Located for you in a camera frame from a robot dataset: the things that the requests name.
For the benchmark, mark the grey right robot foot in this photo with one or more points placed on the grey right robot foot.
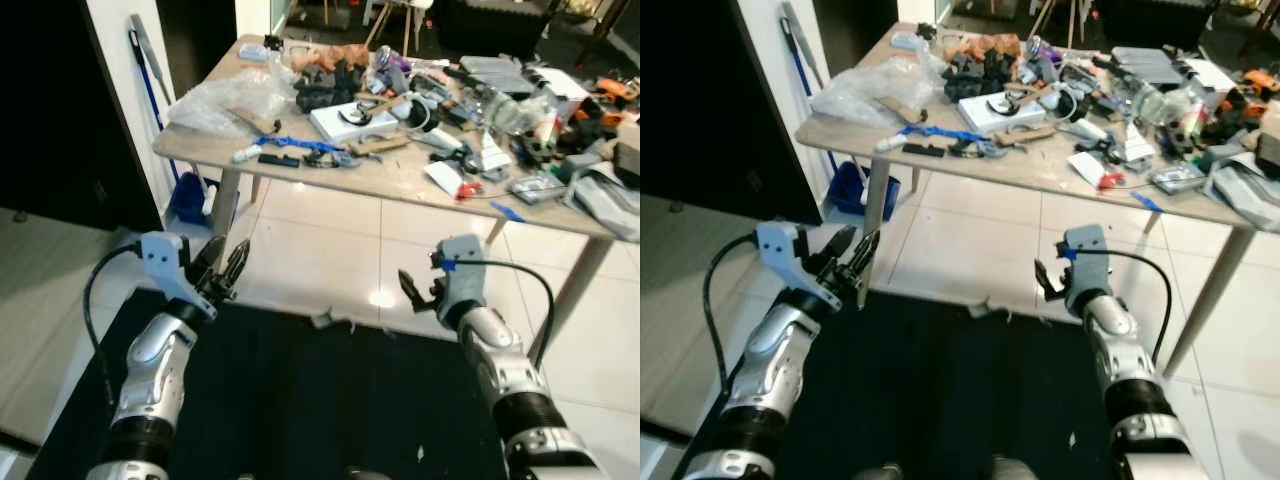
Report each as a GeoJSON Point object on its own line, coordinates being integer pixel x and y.
{"type": "Point", "coordinates": [1014, 469]}

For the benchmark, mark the black gloves pile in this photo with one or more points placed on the black gloves pile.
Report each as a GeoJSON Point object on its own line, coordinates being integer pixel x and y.
{"type": "Point", "coordinates": [330, 85]}
{"type": "Point", "coordinates": [975, 75]}

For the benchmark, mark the light wooden table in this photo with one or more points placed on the light wooden table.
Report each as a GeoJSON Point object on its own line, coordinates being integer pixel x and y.
{"type": "Point", "coordinates": [1010, 165]}
{"type": "Point", "coordinates": [330, 180]}

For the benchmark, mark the flat grey tray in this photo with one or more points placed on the flat grey tray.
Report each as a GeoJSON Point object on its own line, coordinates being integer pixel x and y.
{"type": "Point", "coordinates": [490, 68]}
{"type": "Point", "coordinates": [1145, 58]}

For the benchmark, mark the white cone shaped item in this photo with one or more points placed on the white cone shaped item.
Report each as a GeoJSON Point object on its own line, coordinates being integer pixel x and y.
{"type": "Point", "coordinates": [492, 155]}
{"type": "Point", "coordinates": [1135, 145]}

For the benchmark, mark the small red item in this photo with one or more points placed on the small red item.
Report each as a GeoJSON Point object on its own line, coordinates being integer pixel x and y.
{"type": "Point", "coordinates": [1111, 182]}
{"type": "Point", "coordinates": [468, 191]}

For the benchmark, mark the grey robot foot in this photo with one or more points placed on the grey robot foot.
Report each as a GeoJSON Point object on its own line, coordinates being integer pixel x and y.
{"type": "Point", "coordinates": [368, 474]}
{"type": "Point", "coordinates": [1014, 469]}
{"type": "Point", "coordinates": [882, 472]}

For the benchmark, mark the clear crumpled plastic bag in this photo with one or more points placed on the clear crumpled plastic bag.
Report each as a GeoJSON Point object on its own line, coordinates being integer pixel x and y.
{"type": "Point", "coordinates": [870, 90]}
{"type": "Point", "coordinates": [225, 100]}

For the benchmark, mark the orange black power tool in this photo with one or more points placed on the orange black power tool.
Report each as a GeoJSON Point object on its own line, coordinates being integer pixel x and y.
{"type": "Point", "coordinates": [615, 90]}
{"type": "Point", "coordinates": [1262, 80]}

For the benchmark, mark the orange brown cloth item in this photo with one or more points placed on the orange brown cloth item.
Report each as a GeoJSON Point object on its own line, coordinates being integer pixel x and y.
{"type": "Point", "coordinates": [335, 57]}
{"type": "Point", "coordinates": [985, 47]}

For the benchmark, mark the blue hand tool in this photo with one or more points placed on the blue hand tool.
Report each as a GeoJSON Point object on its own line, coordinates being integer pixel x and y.
{"type": "Point", "coordinates": [300, 144]}
{"type": "Point", "coordinates": [940, 133]}

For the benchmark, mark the flat tan item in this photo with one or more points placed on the flat tan item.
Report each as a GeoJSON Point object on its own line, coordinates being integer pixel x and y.
{"type": "Point", "coordinates": [1022, 135]}
{"type": "Point", "coordinates": [378, 146]}

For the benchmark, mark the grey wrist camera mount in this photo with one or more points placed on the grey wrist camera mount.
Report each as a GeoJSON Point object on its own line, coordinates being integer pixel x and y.
{"type": "Point", "coordinates": [780, 250]}
{"type": "Point", "coordinates": [1088, 265]}
{"type": "Point", "coordinates": [462, 275]}
{"type": "Point", "coordinates": [160, 260]}

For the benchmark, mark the grey left robot foot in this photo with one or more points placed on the grey left robot foot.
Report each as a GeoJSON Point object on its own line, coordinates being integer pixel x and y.
{"type": "Point", "coordinates": [368, 474]}
{"type": "Point", "coordinates": [882, 472]}

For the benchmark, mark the white card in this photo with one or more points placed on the white card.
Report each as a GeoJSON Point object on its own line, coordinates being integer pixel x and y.
{"type": "Point", "coordinates": [442, 177]}
{"type": "Point", "coordinates": [1085, 168]}

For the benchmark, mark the brown wooden piece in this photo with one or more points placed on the brown wooden piece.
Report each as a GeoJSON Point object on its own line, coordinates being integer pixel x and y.
{"type": "Point", "coordinates": [902, 110]}
{"type": "Point", "coordinates": [255, 121]}

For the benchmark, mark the black floor mat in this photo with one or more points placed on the black floor mat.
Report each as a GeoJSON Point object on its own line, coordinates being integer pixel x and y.
{"type": "Point", "coordinates": [930, 390]}
{"type": "Point", "coordinates": [300, 400]}

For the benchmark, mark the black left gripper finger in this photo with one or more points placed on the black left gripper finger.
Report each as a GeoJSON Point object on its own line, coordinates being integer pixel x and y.
{"type": "Point", "coordinates": [868, 265]}
{"type": "Point", "coordinates": [841, 250]}
{"type": "Point", "coordinates": [210, 258]}
{"type": "Point", "coordinates": [238, 268]}

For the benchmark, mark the small clear plastic package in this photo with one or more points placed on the small clear plastic package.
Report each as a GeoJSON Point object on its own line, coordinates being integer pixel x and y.
{"type": "Point", "coordinates": [1178, 178]}
{"type": "Point", "coordinates": [535, 188]}

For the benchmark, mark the grey cloth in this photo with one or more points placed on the grey cloth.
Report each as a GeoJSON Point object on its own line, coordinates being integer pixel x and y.
{"type": "Point", "coordinates": [1245, 190]}
{"type": "Point", "coordinates": [610, 200]}

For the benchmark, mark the blue dustpan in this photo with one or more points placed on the blue dustpan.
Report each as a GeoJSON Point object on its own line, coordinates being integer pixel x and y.
{"type": "Point", "coordinates": [188, 200]}
{"type": "Point", "coordinates": [848, 190]}

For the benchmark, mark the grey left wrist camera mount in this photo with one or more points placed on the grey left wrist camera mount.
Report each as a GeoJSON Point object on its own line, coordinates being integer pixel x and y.
{"type": "Point", "coordinates": [780, 250]}
{"type": "Point", "coordinates": [160, 260]}

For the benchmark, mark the brown cardboard box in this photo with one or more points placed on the brown cardboard box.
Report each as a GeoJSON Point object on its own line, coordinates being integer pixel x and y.
{"type": "Point", "coordinates": [628, 150]}
{"type": "Point", "coordinates": [1270, 148]}

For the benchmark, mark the blue tape strip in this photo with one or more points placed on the blue tape strip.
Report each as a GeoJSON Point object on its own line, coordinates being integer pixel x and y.
{"type": "Point", "coordinates": [1148, 201]}
{"type": "Point", "coordinates": [507, 211]}

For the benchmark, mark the small white tube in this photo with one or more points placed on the small white tube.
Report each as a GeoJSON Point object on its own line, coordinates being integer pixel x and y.
{"type": "Point", "coordinates": [247, 154]}
{"type": "Point", "coordinates": [890, 144]}

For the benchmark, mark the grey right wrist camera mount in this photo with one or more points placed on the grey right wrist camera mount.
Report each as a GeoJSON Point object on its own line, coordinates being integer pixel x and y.
{"type": "Point", "coordinates": [1088, 265]}
{"type": "Point", "coordinates": [462, 275]}

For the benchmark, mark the clear plastic bottle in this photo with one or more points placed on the clear plastic bottle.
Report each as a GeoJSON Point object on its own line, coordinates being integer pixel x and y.
{"type": "Point", "coordinates": [505, 110]}
{"type": "Point", "coordinates": [1150, 100]}

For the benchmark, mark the flat white box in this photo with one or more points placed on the flat white box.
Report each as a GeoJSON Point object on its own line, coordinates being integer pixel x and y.
{"type": "Point", "coordinates": [335, 127]}
{"type": "Point", "coordinates": [978, 118]}

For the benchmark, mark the short black bar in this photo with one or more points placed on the short black bar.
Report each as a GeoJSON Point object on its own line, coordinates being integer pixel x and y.
{"type": "Point", "coordinates": [278, 160]}
{"type": "Point", "coordinates": [922, 150]}

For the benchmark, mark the white paper sheet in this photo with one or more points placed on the white paper sheet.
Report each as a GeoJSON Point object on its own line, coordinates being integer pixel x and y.
{"type": "Point", "coordinates": [565, 84]}
{"type": "Point", "coordinates": [1215, 74]}

